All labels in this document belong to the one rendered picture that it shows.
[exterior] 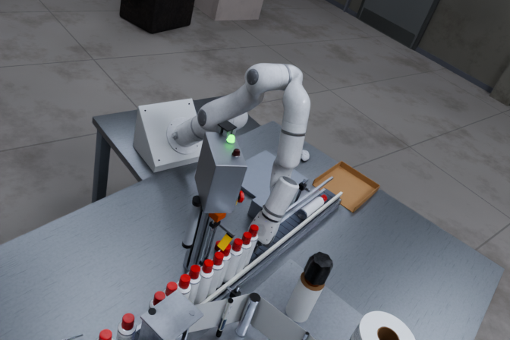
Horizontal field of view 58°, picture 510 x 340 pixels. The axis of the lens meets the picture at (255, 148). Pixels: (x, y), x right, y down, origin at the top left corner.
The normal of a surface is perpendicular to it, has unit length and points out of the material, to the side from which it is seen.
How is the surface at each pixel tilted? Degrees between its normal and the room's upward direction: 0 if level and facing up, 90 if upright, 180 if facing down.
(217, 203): 90
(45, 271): 0
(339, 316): 0
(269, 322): 90
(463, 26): 90
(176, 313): 0
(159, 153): 42
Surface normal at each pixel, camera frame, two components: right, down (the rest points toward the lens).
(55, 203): 0.25, -0.80
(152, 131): 0.59, -0.21
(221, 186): 0.26, 0.60
